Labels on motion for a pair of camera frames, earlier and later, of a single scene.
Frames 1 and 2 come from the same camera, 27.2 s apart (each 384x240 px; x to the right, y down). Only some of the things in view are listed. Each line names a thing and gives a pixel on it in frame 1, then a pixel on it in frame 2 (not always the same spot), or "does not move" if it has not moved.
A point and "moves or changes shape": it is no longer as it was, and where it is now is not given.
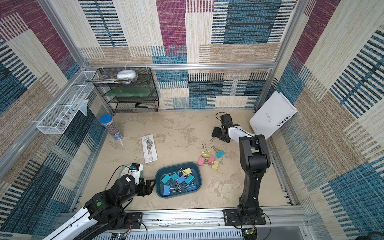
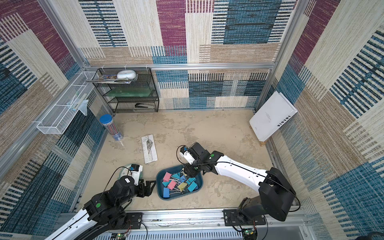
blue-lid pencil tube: [107, 120] does not move
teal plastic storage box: [177, 180] does not move
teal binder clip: [218, 153] moves or changes shape
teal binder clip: [190, 179] does not move
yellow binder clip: [215, 164] moves or changes shape
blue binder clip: [181, 179] does not move
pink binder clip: [211, 159] moves or changes shape
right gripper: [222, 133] -> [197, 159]
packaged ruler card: [149, 148] does not move
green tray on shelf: [130, 91] does not move
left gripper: [148, 190] does not move
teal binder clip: [174, 176] does not move
